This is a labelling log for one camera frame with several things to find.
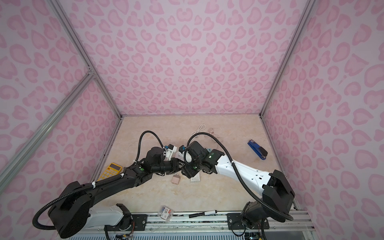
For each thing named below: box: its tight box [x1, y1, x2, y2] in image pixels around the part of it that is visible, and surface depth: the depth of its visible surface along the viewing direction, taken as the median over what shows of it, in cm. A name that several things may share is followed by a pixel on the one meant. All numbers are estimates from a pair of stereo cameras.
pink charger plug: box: [171, 174, 181, 185], surface depth 88 cm
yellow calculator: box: [97, 162, 122, 181], surface depth 92 cm
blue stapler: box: [247, 139, 268, 160], surface depth 99 cm
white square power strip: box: [175, 150, 185, 162], surface depth 74 cm
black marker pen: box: [189, 210, 218, 218], surface depth 77 cm
